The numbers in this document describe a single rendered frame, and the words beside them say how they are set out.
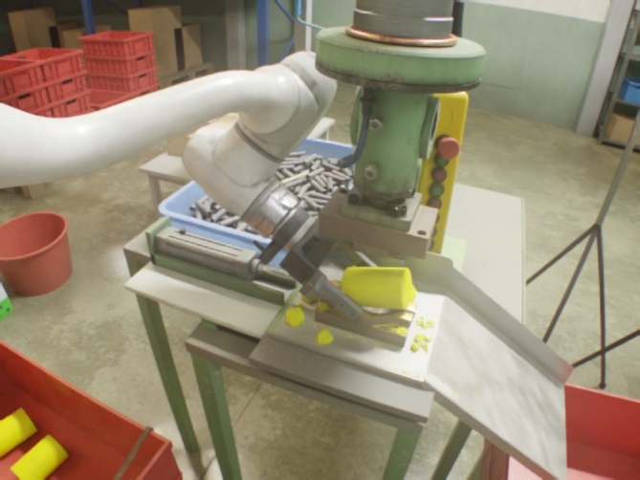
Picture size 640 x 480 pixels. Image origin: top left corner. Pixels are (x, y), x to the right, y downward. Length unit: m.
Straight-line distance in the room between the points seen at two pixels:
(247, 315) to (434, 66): 0.53
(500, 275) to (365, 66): 0.70
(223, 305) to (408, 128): 0.47
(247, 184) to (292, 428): 1.29
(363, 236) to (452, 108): 0.30
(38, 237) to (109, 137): 2.48
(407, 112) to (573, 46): 5.35
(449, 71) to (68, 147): 0.40
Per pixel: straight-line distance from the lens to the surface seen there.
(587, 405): 1.23
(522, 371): 0.96
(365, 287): 0.72
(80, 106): 3.98
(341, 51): 0.51
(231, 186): 0.70
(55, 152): 0.46
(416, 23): 0.52
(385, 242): 0.64
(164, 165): 2.49
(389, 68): 0.48
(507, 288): 1.04
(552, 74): 5.89
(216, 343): 0.83
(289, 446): 1.79
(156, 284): 0.91
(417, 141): 0.59
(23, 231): 2.94
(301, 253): 0.69
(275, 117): 0.64
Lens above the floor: 1.56
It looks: 34 degrees down
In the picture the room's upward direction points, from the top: 3 degrees clockwise
